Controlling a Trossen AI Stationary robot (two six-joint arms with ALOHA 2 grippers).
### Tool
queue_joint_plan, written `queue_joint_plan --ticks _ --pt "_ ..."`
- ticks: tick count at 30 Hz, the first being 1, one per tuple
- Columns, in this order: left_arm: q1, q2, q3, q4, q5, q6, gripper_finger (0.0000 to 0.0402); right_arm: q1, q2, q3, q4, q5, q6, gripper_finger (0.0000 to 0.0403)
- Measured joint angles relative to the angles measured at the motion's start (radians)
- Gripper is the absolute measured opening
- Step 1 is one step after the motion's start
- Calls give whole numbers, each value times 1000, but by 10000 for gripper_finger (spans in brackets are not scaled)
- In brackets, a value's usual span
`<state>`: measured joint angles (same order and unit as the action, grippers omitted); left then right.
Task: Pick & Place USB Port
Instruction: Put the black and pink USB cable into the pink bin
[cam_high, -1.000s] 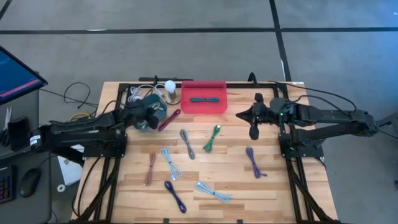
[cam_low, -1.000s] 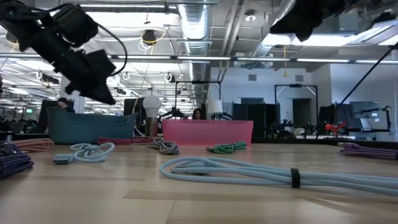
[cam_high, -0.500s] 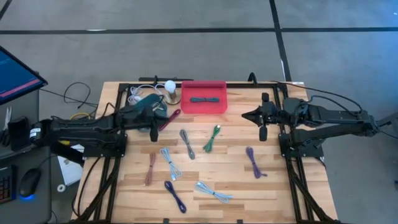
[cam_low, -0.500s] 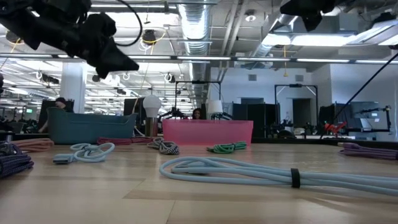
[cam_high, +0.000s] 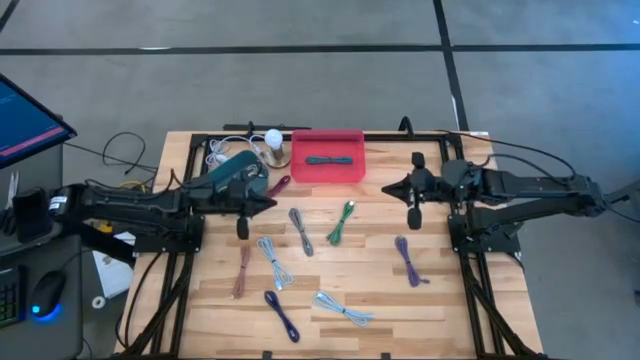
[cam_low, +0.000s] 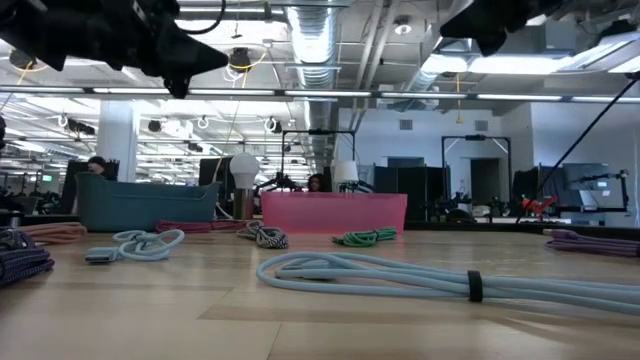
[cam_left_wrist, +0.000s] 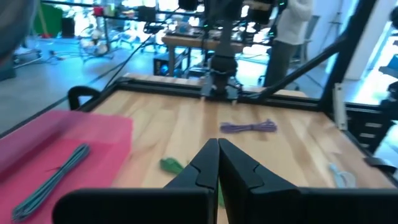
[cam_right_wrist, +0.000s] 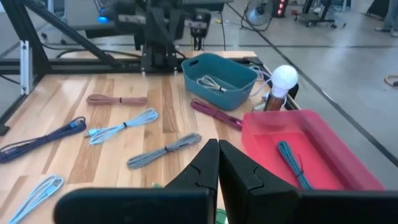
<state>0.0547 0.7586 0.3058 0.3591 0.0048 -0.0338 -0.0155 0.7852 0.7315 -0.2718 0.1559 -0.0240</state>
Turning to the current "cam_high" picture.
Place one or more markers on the black keyboard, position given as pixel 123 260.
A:
pixel 11 297

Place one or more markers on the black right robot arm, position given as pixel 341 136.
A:
pixel 525 185

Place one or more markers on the red plastic tray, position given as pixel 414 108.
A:
pixel 325 174

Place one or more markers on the white paper sheet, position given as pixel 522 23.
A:
pixel 115 280

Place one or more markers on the grey side desk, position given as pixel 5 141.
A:
pixel 60 340

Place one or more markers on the black aluminium table frame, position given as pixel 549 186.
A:
pixel 400 136

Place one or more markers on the white bulb brass lamp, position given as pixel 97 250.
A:
pixel 274 137

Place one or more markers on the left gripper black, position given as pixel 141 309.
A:
pixel 242 220

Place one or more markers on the yellow clamp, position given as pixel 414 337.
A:
pixel 105 227

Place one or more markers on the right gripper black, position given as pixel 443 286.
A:
pixel 417 187

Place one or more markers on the computer monitor blue screen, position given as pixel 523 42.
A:
pixel 25 125

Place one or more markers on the teal plastic bin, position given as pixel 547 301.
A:
pixel 235 162

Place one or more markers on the black computer mouse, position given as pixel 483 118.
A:
pixel 47 292

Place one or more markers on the dark grey stand leg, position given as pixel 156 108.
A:
pixel 627 192

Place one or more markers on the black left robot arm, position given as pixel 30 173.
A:
pixel 130 205

